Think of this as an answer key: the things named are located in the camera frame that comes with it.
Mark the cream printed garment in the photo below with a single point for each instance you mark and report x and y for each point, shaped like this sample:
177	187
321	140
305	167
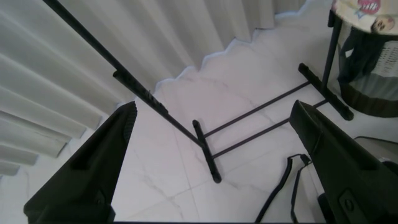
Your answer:
367	12

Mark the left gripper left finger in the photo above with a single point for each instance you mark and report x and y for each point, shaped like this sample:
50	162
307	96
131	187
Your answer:
84	183

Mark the white curtain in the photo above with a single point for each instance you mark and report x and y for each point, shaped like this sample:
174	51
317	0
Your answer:
62	46

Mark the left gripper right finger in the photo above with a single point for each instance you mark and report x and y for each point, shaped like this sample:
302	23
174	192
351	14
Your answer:
351	183

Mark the white laundry basket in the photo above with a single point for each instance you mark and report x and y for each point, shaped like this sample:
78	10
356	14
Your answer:
388	62

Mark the black clothes rack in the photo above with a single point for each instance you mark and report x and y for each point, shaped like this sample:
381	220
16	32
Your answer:
140	90

